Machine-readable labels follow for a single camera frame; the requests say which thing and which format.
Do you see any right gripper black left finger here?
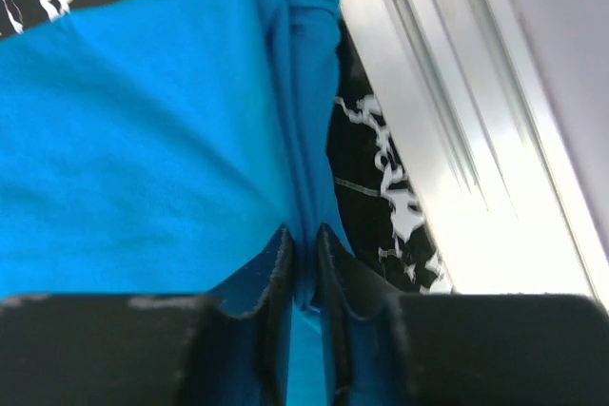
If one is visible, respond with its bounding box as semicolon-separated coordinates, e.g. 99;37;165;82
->
1;228;294;405

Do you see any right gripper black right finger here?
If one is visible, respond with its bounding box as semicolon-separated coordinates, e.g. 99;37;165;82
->
317;226;608;405

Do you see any blue t shirt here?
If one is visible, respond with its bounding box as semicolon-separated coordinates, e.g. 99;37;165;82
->
1;0;342;405

